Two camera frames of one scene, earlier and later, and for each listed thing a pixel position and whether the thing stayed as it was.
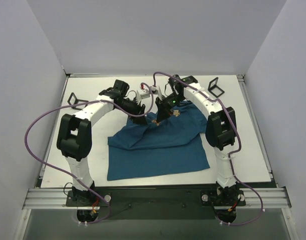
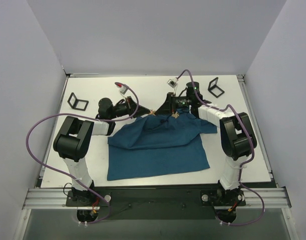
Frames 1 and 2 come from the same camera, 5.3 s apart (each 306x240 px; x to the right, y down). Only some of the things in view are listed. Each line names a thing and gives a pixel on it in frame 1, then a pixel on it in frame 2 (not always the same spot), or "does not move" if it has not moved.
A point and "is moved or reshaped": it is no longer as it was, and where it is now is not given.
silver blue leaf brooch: x=157 y=123 is moved or reshaped
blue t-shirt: x=178 y=144 does not move
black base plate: x=156 y=202 does not move
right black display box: x=214 y=89 does not move
